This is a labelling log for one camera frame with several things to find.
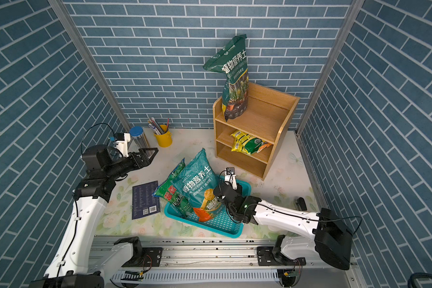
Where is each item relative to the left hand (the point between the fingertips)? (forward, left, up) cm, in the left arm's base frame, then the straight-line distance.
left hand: (156, 151), depth 70 cm
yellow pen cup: (+31, +9, -27) cm, 43 cm away
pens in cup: (+34, +14, -16) cm, 40 cm away
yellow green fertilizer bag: (+13, -38, -9) cm, 41 cm away
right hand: (-5, -28, -17) cm, 33 cm away
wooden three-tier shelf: (+25, -50, +1) cm, 56 cm away
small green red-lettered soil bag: (-10, -5, -14) cm, 18 cm away
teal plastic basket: (-18, -27, -31) cm, 45 cm away
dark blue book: (-8, +13, -31) cm, 35 cm away
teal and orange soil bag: (-6, -16, -11) cm, 21 cm away
